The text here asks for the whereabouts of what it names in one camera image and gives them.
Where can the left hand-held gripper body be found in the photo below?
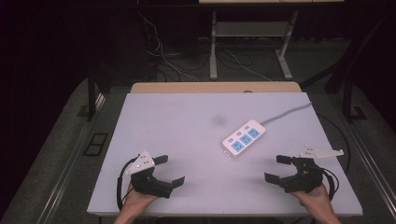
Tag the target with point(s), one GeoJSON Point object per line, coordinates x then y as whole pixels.
{"type": "Point", "coordinates": [146, 183]}

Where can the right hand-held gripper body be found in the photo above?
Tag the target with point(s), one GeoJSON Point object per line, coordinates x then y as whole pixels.
{"type": "Point", "coordinates": [306, 177]}

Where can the person's left hand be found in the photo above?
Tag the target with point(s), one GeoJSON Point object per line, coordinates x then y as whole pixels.
{"type": "Point", "coordinates": [136, 200]}

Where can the person's right hand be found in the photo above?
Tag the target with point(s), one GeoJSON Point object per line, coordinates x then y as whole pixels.
{"type": "Point", "coordinates": [316, 200]}

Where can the white power strip blue sockets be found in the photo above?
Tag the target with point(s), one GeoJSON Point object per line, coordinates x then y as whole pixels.
{"type": "Point", "coordinates": [244, 138]}

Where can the black metal stand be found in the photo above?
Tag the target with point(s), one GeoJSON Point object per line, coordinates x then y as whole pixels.
{"type": "Point", "coordinates": [348, 93]}

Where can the grey metal table frame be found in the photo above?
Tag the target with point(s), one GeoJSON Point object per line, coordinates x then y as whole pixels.
{"type": "Point", "coordinates": [213, 46]}

